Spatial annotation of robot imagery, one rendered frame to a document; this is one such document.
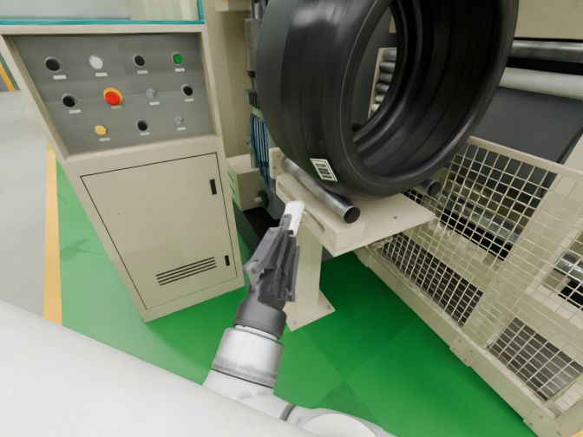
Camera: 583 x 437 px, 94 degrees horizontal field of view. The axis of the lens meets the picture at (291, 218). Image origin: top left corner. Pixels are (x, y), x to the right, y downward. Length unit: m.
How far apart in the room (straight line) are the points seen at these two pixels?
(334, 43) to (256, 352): 0.46
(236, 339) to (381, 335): 1.22
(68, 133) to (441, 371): 1.75
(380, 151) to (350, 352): 0.95
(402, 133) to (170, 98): 0.82
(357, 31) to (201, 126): 0.82
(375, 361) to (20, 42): 1.70
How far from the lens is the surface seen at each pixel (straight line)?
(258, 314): 0.40
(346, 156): 0.56
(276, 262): 0.44
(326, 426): 0.33
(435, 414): 1.47
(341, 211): 0.67
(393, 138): 0.97
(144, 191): 1.22
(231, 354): 0.40
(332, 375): 1.41
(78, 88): 1.17
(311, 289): 1.44
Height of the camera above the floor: 1.27
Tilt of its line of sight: 36 degrees down
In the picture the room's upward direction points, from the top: straight up
